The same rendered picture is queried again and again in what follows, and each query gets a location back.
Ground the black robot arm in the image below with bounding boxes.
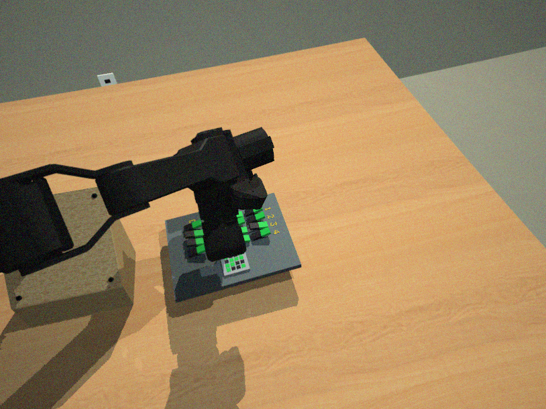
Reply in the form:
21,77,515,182
0,127,274,277

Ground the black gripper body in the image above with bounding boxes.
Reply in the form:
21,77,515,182
194,186,247,261

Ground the grey switch panel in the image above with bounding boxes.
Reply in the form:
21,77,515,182
165,193,301,302

